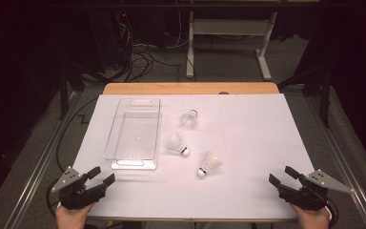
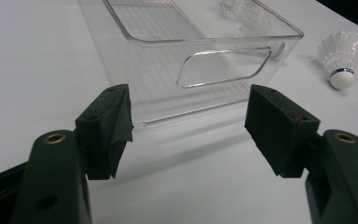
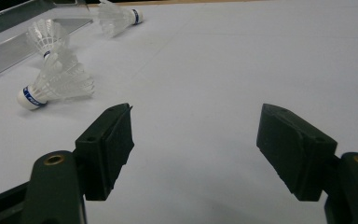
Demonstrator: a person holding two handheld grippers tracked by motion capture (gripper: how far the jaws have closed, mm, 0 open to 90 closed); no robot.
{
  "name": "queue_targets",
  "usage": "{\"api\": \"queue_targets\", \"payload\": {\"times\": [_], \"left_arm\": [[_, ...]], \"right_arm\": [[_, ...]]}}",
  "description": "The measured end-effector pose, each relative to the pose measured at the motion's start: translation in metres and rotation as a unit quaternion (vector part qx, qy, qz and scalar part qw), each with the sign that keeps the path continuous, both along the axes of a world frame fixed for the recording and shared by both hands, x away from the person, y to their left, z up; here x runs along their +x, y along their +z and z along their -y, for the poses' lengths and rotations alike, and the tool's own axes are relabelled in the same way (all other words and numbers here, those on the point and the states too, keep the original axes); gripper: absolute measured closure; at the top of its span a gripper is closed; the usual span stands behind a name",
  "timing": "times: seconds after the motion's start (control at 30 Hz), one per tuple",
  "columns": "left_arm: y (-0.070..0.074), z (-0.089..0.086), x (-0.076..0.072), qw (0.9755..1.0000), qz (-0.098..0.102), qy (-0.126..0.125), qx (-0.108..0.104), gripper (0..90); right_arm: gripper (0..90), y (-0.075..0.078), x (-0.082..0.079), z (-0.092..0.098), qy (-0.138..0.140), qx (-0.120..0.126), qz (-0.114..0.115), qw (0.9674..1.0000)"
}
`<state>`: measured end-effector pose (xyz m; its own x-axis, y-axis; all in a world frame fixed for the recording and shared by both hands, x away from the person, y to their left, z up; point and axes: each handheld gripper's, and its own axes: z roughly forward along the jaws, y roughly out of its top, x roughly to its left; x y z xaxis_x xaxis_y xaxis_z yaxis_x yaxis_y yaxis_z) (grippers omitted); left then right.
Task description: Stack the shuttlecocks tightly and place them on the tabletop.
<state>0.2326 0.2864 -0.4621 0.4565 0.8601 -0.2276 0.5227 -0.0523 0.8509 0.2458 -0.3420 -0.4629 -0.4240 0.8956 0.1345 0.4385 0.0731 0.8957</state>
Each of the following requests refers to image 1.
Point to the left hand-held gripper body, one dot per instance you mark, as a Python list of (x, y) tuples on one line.
[(76, 195)]

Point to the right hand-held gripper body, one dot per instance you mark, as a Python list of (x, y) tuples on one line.
[(308, 197)]

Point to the clear plastic bin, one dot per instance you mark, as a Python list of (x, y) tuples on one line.
[(133, 133)]

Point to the white shuttlecock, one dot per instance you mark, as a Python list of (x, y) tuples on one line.
[(210, 162), (175, 143), (189, 120)]

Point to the person's right hand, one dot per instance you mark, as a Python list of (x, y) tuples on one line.
[(313, 220)]

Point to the person's left hand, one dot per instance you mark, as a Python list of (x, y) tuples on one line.
[(73, 219)]

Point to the black metal stand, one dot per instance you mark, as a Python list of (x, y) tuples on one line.
[(64, 95), (325, 101)]

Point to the wooden table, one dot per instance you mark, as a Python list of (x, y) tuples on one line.
[(171, 88)]

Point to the dark curtain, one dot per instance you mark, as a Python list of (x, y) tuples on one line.
[(362, 79), (12, 79)]

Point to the black equipment box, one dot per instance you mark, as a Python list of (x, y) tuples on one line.
[(108, 38)]

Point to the aluminium floor rail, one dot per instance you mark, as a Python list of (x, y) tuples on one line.
[(38, 178), (346, 178)]

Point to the white metal stand frame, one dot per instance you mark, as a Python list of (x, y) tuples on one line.
[(232, 27)]

